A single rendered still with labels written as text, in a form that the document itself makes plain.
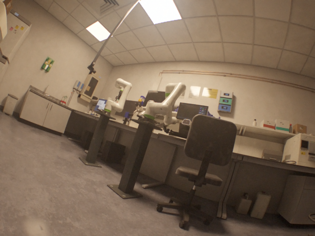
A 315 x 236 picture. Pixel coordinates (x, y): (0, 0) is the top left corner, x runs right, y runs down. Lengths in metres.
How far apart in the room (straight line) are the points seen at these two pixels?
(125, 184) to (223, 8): 2.67
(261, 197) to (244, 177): 0.51
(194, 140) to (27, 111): 3.15
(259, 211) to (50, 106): 4.19
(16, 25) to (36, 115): 2.01
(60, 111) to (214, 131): 3.19
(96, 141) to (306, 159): 2.88
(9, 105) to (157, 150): 3.42
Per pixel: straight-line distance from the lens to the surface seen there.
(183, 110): 2.03
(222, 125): 1.17
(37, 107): 3.37
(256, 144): 2.41
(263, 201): 2.08
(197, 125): 1.14
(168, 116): 1.72
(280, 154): 2.15
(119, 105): 2.19
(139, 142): 1.42
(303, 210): 2.11
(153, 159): 2.63
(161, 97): 2.78
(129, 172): 1.47
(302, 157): 2.01
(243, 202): 2.07
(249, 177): 2.37
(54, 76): 4.06
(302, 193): 2.02
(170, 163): 2.37
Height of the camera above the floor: 0.60
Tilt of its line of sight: 11 degrees up
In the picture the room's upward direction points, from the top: 18 degrees clockwise
